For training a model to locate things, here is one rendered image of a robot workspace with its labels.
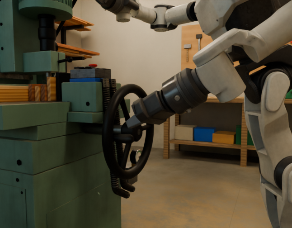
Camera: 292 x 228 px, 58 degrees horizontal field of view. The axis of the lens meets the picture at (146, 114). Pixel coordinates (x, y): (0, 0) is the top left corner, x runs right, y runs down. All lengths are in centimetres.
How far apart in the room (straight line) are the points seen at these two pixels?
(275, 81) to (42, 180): 82
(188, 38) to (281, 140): 331
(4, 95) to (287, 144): 99
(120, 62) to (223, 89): 414
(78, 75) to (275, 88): 68
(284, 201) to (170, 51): 349
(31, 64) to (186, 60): 336
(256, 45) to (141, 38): 401
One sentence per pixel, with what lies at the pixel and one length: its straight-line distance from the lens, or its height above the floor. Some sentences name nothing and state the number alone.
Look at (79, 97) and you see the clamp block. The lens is 82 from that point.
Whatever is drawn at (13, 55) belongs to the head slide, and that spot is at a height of 106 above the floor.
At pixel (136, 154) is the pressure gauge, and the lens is 109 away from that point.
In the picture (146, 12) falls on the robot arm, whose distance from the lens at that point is 138.
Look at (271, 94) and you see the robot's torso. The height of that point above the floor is 92.
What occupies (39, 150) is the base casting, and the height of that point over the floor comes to 77.
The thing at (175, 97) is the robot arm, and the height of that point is 92.
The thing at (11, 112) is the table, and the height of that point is 88.
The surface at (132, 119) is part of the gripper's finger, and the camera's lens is 67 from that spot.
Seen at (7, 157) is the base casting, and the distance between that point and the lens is 84.
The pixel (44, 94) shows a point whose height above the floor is 92.
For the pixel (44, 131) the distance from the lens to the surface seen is 78.
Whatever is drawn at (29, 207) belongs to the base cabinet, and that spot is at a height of 62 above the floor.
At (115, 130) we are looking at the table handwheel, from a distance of 82.
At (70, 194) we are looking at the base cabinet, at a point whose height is 61.
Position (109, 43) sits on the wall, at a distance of 482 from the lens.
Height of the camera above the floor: 93
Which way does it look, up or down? 5 degrees down
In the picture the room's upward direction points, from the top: straight up
